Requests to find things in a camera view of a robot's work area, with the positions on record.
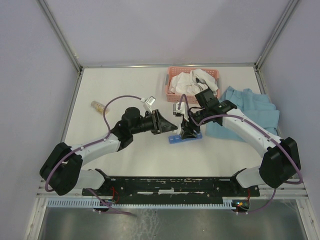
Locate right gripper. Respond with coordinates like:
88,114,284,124
179,107,209,140

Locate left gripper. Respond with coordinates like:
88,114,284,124
131,109,178,135

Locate blue weekly pill organizer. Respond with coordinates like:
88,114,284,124
168,132,203,145

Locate white capped pill bottle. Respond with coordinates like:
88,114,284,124
175,125,184,135

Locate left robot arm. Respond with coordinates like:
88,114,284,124
39,107,178,196

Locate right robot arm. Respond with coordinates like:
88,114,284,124
174,89,303,196

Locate clear pill bottle yellow pills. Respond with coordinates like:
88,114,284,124
90,100,105,114

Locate pink plastic basket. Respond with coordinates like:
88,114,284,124
164,66,220,104

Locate white cloth in basket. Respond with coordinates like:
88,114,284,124
168,68,219,97

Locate light blue cloth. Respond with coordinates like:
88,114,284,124
205,86,280,142

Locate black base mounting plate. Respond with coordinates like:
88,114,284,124
94,176,260,205

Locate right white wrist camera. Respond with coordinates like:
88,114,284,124
173,102,188,119

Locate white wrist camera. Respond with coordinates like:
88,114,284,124
140,96,156,113
173,102,188,119

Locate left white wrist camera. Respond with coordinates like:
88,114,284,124
140,96,156,113

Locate aluminium front rail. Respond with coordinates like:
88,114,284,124
36,180,308,200

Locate white slotted cable duct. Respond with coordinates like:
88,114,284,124
46,197,239,209

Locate left aluminium frame post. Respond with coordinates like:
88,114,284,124
36,0,83,73

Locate aluminium frame post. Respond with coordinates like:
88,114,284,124
255,0,301,71
36,0,83,73

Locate right aluminium frame post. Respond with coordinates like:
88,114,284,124
255,0,301,71

